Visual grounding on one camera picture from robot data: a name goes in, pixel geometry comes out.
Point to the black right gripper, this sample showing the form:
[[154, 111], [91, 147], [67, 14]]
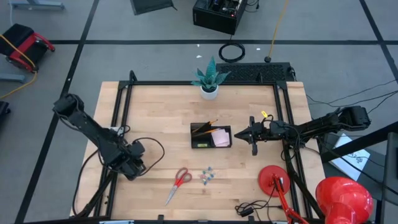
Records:
[[270, 132]]

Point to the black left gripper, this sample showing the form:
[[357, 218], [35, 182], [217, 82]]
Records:
[[133, 158]]

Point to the pink sticky notes pad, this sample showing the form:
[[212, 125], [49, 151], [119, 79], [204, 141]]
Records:
[[221, 138]]

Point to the orange pencil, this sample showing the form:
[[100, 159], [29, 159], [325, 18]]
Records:
[[208, 132], [214, 122]]

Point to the black marker pen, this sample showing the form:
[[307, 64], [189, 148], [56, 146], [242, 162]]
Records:
[[202, 127]]

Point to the black mesh desk organizer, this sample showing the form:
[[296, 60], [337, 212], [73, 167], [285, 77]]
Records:
[[196, 141]]

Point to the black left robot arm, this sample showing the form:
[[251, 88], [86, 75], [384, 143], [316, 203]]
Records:
[[90, 127]]

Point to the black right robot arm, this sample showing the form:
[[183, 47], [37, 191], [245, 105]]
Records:
[[323, 124]]

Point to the yellow tag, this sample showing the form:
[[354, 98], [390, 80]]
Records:
[[264, 114]]

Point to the snake plant in white pot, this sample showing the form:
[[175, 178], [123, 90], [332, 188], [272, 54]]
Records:
[[209, 93]]

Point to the black perforated metal panel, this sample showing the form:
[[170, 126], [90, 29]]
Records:
[[264, 73]]

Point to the white printed sheet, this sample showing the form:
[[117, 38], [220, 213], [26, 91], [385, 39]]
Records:
[[351, 161]]

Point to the black diagonal bar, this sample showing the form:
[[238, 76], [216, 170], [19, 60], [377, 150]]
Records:
[[357, 144]]

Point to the red desk lamp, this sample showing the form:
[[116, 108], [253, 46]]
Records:
[[345, 199]]

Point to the black computer tower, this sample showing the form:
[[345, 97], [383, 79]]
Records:
[[211, 21]]

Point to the black caster base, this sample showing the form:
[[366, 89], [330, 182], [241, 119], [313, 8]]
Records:
[[3, 107]]

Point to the grey desk foot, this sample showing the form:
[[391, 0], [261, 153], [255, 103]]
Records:
[[12, 77], [37, 4]]

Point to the black equipment case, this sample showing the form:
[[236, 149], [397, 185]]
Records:
[[149, 6]]

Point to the red and black creeper seat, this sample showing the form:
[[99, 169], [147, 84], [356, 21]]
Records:
[[18, 35]]

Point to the black aluminium table frame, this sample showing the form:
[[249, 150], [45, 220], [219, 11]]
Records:
[[155, 83]]

